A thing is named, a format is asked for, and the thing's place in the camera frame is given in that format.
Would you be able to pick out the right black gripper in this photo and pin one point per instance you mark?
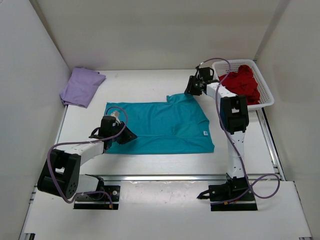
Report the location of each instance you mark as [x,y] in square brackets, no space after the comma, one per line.
[192,85]

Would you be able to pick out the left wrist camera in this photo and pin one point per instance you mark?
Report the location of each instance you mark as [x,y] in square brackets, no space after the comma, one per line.
[116,115]

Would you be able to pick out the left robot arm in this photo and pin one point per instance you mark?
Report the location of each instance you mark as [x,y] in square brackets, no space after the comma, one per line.
[60,175]

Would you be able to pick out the white plastic basket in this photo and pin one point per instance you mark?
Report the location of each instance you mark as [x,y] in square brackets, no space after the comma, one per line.
[266,98]

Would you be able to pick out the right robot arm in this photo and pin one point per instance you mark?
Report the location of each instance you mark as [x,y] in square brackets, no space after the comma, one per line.
[233,116]

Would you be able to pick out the red t shirt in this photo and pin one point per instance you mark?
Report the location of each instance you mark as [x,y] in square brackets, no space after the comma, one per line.
[243,83]

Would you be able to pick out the purple t shirt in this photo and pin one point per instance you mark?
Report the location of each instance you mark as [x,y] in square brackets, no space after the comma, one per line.
[81,87]

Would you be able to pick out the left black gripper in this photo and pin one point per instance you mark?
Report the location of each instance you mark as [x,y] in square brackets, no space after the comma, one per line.
[126,135]

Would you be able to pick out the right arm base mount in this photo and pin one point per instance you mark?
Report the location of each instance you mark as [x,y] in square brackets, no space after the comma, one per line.
[232,196]

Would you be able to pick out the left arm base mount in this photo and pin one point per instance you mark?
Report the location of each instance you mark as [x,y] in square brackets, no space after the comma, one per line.
[97,193]

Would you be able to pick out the teal t shirt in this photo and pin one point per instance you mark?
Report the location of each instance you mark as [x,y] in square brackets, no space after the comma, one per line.
[176,126]

